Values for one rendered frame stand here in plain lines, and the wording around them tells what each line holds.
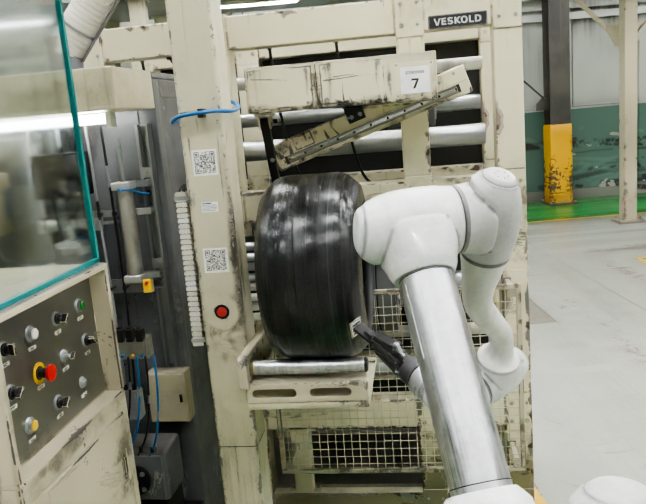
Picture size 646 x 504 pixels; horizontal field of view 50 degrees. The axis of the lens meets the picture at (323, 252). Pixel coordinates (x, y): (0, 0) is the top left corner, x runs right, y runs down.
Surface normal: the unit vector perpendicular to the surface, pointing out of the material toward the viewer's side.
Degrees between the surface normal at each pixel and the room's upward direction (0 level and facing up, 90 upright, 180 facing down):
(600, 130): 90
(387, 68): 90
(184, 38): 90
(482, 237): 119
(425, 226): 59
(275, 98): 90
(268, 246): 66
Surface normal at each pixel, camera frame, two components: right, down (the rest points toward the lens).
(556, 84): 0.02, 0.19
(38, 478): 0.99, -0.05
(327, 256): -0.15, -0.10
